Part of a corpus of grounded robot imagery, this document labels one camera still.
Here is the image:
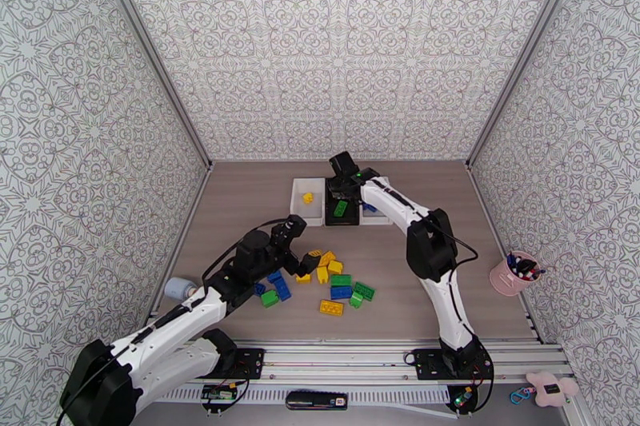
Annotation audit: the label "black plastic bin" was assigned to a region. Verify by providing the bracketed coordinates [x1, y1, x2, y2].
[323, 177, 362, 227]

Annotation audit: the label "white plastic bin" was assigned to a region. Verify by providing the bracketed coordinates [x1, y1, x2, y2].
[290, 177, 327, 227]
[358, 177, 394, 226]

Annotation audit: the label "pale blue cylinder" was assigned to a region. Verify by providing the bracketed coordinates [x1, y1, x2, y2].
[164, 277, 199, 301]

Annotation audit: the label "black device with sticker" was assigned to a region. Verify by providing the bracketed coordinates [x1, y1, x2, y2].
[286, 391, 349, 412]

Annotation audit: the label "pink pen cup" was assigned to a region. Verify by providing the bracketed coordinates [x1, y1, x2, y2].
[489, 250, 540, 297]

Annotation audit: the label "circuit board with green light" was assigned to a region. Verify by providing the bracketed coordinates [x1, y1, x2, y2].
[452, 387, 475, 411]

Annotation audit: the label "pink plush toy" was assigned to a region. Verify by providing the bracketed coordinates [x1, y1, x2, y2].
[526, 372, 580, 408]

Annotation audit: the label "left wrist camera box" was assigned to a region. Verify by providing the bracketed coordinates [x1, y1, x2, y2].
[272, 214, 307, 242]

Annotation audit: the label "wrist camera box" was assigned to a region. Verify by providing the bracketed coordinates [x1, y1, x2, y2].
[329, 151, 357, 177]
[272, 214, 307, 242]

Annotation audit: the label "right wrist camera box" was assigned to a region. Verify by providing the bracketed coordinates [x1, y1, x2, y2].
[329, 151, 357, 177]

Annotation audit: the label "aluminium table edge rail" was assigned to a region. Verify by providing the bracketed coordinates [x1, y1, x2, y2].
[465, 163, 545, 343]
[147, 163, 215, 331]

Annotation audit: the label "aluminium mounting rail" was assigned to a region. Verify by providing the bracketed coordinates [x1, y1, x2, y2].
[107, 339, 575, 387]

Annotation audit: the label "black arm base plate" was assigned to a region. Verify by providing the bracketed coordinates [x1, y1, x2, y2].
[414, 348, 495, 382]
[186, 348, 265, 380]

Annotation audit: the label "black red base wires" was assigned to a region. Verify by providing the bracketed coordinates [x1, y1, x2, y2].
[202, 378, 250, 413]

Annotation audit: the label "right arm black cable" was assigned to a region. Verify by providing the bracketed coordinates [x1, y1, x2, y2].
[438, 221, 479, 291]

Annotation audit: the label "white slotted cable duct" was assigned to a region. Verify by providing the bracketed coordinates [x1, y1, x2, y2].
[165, 385, 451, 404]

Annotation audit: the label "black base cable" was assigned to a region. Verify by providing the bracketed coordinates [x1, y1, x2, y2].
[470, 339, 496, 413]

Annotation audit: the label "aluminium frame post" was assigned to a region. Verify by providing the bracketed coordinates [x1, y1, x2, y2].
[85, 0, 214, 171]
[466, 0, 610, 171]

